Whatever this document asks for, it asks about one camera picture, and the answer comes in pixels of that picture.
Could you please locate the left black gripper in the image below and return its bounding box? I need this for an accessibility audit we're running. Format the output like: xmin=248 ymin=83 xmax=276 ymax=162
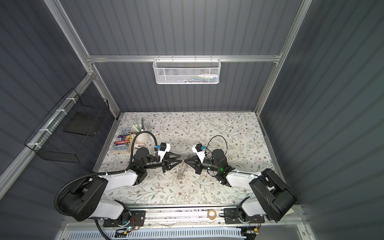
xmin=142 ymin=151 xmax=181 ymax=173

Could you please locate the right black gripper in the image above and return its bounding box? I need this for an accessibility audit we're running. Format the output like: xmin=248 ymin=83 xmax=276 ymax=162
xmin=185 ymin=155 xmax=221 ymax=175

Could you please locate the large metal ring with keyrings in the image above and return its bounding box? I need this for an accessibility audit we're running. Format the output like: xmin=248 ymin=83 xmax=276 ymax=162
xmin=176 ymin=155 xmax=190 ymax=180

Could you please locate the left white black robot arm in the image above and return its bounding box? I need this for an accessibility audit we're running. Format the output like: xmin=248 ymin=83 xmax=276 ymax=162
xmin=54 ymin=145 xmax=182 ymax=224

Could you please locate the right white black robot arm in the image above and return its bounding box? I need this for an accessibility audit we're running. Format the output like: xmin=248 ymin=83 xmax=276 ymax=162
xmin=185 ymin=149 xmax=298 ymax=222

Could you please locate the white pen cup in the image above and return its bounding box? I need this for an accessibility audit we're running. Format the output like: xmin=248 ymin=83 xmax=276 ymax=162
xmin=131 ymin=124 xmax=149 ymax=144

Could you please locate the colourful paperback book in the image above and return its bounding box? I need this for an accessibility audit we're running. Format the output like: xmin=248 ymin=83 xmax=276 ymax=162
xmin=111 ymin=128 xmax=133 ymax=153

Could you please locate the roll of tape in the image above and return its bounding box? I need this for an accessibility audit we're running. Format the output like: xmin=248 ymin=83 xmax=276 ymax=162
xmin=207 ymin=209 xmax=217 ymax=221

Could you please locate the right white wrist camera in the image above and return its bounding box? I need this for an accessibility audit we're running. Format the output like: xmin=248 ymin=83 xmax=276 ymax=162
xmin=193 ymin=143 xmax=206 ymax=163

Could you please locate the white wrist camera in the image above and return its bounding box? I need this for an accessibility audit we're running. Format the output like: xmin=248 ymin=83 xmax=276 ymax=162
xmin=193 ymin=143 xmax=206 ymax=163
xmin=157 ymin=143 xmax=171 ymax=162

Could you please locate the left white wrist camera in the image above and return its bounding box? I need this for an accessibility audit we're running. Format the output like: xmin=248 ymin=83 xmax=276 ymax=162
xmin=157 ymin=143 xmax=171 ymax=162

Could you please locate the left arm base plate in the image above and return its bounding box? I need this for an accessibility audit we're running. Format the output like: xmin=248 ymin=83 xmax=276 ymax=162
xmin=103 ymin=211 xmax=147 ymax=228

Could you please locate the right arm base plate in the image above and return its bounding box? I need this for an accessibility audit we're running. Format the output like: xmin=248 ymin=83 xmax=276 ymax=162
xmin=219 ymin=208 xmax=265 ymax=225

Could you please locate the white wire mesh basket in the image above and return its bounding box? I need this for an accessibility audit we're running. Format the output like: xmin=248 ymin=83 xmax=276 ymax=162
xmin=153 ymin=58 xmax=222 ymax=85

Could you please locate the left black corrugated cable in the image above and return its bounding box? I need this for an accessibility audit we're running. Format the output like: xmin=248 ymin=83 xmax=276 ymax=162
xmin=53 ymin=130 xmax=159 ymax=240

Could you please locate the black wire mesh basket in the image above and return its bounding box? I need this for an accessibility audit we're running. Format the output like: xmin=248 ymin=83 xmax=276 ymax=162
xmin=24 ymin=90 xmax=110 ymax=164

